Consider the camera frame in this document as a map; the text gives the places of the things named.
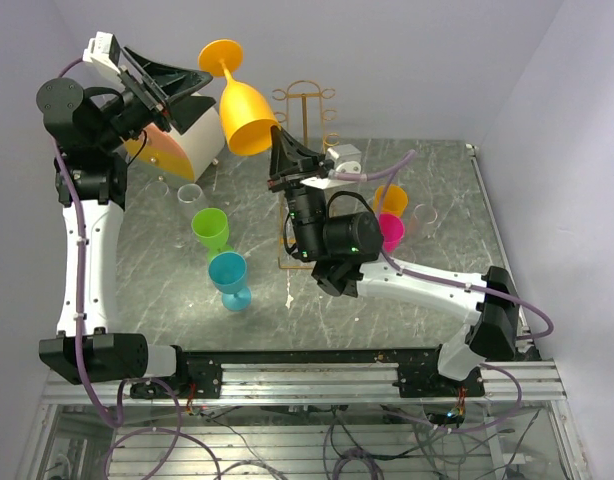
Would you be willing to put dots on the blue plastic wine glass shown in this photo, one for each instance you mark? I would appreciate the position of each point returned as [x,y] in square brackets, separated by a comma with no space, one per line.
[228,272]

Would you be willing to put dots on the clear wine glass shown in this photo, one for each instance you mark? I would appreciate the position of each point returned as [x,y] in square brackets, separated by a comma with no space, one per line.
[157,191]
[191,196]
[422,222]

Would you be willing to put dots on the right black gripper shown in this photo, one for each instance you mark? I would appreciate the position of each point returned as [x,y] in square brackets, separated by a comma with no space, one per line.
[285,156]

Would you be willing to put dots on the pink plastic wine glass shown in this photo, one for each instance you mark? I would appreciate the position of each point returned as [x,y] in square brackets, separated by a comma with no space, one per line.
[392,230]

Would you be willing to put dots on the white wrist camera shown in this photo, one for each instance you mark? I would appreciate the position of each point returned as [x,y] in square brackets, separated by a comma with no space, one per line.
[342,159]
[102,52]

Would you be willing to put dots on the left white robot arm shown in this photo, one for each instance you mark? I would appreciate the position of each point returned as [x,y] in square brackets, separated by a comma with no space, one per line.
[88,126]

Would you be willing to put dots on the aluminium mounting rail frame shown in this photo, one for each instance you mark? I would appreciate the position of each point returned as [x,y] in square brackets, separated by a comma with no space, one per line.
[387,376]

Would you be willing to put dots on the green plastic wine glass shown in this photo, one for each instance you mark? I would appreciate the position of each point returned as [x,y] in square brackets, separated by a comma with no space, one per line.
[211,228]

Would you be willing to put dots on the yellow wine glass back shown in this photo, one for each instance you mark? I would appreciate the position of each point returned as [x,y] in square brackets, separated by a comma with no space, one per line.
[394,202]

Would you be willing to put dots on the yellow wine glass front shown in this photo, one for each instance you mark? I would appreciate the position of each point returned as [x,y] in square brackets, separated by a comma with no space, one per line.
[245,115]

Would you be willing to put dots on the gold wire glass rack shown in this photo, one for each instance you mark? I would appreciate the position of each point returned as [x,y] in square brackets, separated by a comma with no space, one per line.
[304,112]

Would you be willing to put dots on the yellow wine glass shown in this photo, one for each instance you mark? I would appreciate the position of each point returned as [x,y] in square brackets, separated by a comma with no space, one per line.
[394,202]
[245,115]

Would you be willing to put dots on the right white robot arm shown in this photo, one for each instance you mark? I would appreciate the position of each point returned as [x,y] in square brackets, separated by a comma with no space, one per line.
[349,259]

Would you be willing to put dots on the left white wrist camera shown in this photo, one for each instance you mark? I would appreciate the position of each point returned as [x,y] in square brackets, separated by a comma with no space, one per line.
[102,52]

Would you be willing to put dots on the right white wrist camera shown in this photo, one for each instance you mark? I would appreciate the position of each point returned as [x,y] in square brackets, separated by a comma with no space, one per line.
[342,159]

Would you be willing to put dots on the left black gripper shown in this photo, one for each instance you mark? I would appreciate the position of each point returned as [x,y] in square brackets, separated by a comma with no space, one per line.
[171,82]

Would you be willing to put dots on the white half-round box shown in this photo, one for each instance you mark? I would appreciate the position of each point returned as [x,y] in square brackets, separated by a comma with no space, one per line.
[180,158]

